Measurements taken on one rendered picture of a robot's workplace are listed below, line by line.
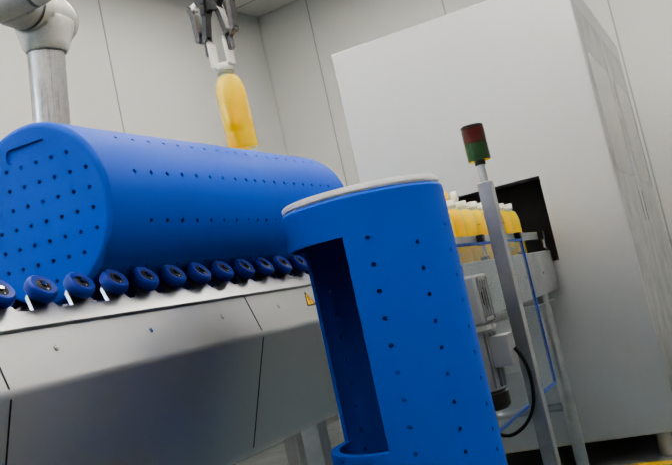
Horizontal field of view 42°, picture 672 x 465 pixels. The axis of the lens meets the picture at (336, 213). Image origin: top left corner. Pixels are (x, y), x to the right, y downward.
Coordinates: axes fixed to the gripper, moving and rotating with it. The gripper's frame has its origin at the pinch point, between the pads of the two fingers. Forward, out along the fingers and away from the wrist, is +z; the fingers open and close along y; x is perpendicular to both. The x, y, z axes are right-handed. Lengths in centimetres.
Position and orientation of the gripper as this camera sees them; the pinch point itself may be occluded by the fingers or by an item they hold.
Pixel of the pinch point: (221, 54)
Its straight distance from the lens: 214.1
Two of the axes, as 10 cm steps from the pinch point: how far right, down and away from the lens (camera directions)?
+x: 4.2, 0.0, 9.1
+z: 2.1, 9.7, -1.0
